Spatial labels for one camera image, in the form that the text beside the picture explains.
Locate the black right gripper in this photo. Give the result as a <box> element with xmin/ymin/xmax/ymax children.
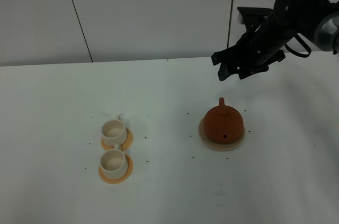
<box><xmin>211</xmin><ymin>0</ymin><xmax>331</xmax><ymax>81</ymax></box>

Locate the brown clay teapot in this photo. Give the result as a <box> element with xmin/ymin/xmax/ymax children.
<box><xmin>203</xmin><ymin>97</ymin><xmax>245</xmax><ymax>145</ymax></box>

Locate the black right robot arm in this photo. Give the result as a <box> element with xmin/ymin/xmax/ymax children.
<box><xmin>211</xmin><ymin>0</ymin><xmax>338</xmax><ymax>81</ymax></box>

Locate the beige round teapot coaster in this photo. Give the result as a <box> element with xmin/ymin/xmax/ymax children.
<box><xmin>198</xmin><ymin>119</ymin><xmax>246</xmax><ymax>151</ymax></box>

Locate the far orange saucer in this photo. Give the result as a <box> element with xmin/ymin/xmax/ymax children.
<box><xmin>101</xmin><ymin>128</ymin><xmax>133</xmax><ymax>151</ymax></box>

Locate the orange saucer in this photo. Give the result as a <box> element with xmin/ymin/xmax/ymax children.
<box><xmin>101</xmin><ymin>128</ymin><xmax>133</xmax><ymax>151</ymax></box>
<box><xmin>98</xmin><ymin>154</ymin><xmax>133</xmax><ymax>184</ymax></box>

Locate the far white teacup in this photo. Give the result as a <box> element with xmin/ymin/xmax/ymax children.
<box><xmin>101</xmin><ymin>115</ymin><xmax>128</xmax><ymax>147</ymax></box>

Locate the white teacup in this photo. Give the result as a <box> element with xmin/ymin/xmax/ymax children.
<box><xmin>101</xmin><ymin>115</ymin><xmax>128</xmax><ymax>147</ymax></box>
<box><xmin>100</xmin><ymin>144</ymin><xmax>128</xmax><ymax>180</ymax></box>

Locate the near orange saucer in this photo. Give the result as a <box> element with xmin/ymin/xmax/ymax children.
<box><xmin>98</xmin><ymin>154</ymin><xmax>133</xmax><ymax>184</ymax></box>

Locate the near white teacup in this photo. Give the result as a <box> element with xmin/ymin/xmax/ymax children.
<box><xmin>100</xmin><ymin>144</ymin><xmax>128</xmax><ymax>180</ymax></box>

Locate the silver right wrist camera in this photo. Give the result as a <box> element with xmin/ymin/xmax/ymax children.
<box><xmin>237</xmin><ymin>7</ymin><xmax>273</xmax><ymax>28</ymax></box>

